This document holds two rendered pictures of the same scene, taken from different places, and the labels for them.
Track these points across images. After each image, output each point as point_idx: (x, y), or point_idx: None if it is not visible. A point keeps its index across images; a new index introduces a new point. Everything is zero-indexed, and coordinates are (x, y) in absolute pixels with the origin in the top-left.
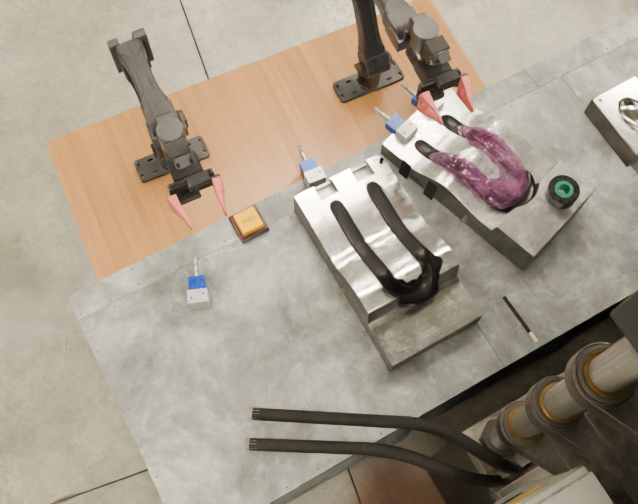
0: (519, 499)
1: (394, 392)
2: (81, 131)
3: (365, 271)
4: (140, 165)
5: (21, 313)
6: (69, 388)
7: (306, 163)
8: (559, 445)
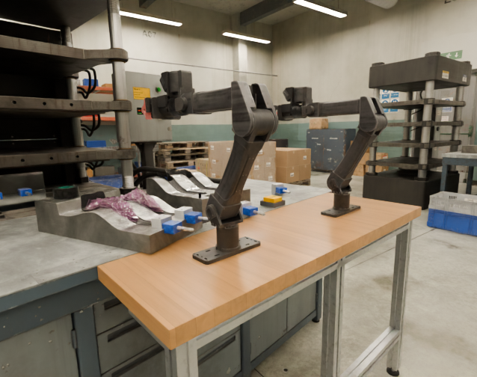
0: (141, 90)
1: None
2: (409, 210)
3: (198, 178)
4: (355, 206)
5: (412, 327)
6: (352, 308)
7: (253, 207)
8: (112, 149)
